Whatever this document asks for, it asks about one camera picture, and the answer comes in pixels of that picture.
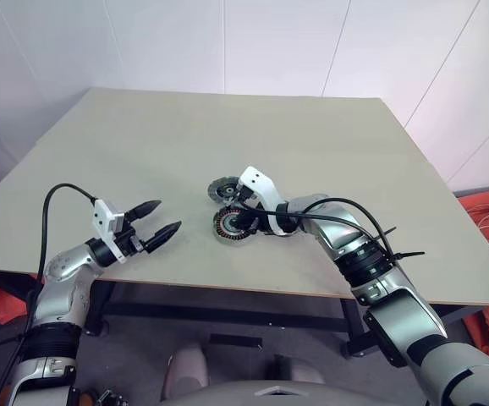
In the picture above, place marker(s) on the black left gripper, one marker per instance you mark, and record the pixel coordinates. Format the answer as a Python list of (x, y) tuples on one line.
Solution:
[(131, 244)]

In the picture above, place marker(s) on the black zip tie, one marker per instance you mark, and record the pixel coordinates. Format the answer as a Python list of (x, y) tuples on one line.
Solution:
[(409, 254)]

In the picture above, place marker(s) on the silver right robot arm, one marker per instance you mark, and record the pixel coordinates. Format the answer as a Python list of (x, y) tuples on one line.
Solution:
[(405, 321)]

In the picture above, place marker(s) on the grey rounded shape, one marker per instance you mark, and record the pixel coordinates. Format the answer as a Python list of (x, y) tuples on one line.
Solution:
[(187, 368)]

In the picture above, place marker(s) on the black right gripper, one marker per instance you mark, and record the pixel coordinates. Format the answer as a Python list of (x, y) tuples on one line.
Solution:
[(256, 222)]

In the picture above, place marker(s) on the grey robot torso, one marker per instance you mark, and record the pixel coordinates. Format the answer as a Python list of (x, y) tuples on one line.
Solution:
[(278, 393)]

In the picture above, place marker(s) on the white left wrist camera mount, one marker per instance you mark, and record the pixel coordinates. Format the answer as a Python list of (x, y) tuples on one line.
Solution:
[(102, 220)]

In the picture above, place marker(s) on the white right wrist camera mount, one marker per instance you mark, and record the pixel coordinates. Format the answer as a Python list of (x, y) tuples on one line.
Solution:
[(263, 184)]

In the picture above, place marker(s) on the silver spoked rotor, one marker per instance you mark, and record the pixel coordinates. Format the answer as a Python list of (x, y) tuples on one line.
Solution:
[(219, 190)]

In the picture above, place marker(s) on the black metal table frame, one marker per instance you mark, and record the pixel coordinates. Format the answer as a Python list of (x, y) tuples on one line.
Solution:
[(227, 315)]

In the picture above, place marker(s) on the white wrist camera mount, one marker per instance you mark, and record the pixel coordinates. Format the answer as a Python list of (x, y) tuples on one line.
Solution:
[(263, 184), (102, 220)]

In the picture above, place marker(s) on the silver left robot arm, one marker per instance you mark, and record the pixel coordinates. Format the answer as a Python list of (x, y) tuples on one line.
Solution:
[(58, 296)]

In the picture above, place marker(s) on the motor housing with copper windings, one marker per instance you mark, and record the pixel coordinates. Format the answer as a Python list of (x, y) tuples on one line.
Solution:
[(226, 226)]

